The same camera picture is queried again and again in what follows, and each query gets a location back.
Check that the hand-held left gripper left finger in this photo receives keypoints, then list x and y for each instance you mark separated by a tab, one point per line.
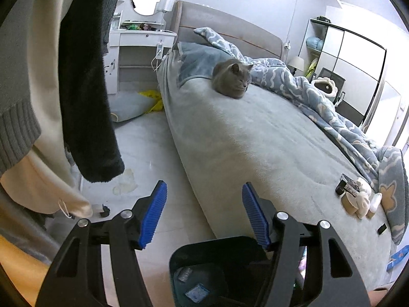
155	214

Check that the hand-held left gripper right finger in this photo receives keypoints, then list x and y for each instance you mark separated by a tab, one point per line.
255	219

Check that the black trash bin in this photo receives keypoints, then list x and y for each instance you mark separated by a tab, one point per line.
220	259

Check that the white cloth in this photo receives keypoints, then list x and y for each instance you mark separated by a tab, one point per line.
362	195

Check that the small black floor object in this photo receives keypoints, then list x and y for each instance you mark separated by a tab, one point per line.
104	211

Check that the grey bed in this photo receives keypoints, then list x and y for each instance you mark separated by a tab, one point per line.
255	140

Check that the beige tape roll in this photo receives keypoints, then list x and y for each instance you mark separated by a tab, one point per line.
348	204

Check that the grey floor cushion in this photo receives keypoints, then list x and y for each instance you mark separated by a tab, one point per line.
131	105

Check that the small black flat object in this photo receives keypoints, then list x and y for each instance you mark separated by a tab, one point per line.
382	229

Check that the black fuzzy coat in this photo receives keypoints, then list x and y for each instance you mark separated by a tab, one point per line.
86	102

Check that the grey cat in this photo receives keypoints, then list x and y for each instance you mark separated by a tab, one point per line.
231	81

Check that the blue patterned blanket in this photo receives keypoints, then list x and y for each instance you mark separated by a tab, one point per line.
306	86

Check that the cream coat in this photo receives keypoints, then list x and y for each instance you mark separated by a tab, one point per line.
48	118

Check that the blue flat box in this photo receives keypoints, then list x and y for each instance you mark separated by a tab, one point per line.
397	259

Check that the white plush cushion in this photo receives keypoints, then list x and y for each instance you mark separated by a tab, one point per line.
330	89

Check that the white dressing table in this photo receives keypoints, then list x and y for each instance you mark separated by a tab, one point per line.
134	57

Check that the light blue fleece pillow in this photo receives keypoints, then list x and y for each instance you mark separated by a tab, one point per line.
198	60

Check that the yellow-green cloth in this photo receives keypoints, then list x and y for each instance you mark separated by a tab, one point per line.
311	68

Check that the bedside lamp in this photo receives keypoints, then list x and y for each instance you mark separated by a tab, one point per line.
296	62

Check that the white power strip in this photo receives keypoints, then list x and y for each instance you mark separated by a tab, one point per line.
159	49

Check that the black chair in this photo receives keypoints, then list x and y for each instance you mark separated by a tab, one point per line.
338	76

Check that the grey knit sweater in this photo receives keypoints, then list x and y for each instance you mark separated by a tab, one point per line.
16	102

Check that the white wardrobe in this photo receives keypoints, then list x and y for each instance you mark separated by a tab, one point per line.
354	67

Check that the blue bundle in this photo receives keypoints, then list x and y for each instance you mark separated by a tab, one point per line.
314	43

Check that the pile of small toiletries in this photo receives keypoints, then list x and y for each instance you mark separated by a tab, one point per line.
139	26

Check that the grey padded headboard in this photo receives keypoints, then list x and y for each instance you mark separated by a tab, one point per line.
230	28

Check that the white table lamp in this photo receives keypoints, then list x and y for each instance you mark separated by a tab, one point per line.
165	3

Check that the dark grey knit garment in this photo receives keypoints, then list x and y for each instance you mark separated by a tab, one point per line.
111	0

